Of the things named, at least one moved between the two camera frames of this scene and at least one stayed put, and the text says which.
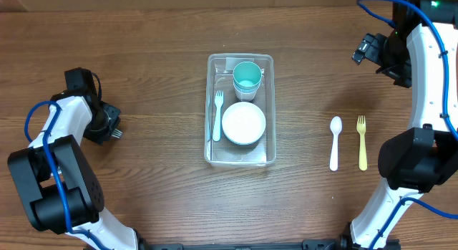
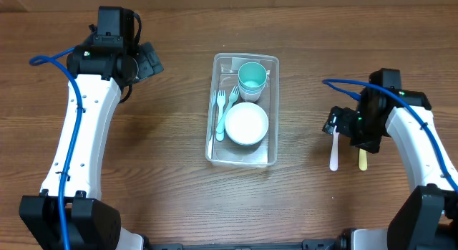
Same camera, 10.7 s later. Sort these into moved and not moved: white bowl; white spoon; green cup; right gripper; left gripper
Moved: green cup; left gripper; right gripper
Not moved: white spoon; white bowl
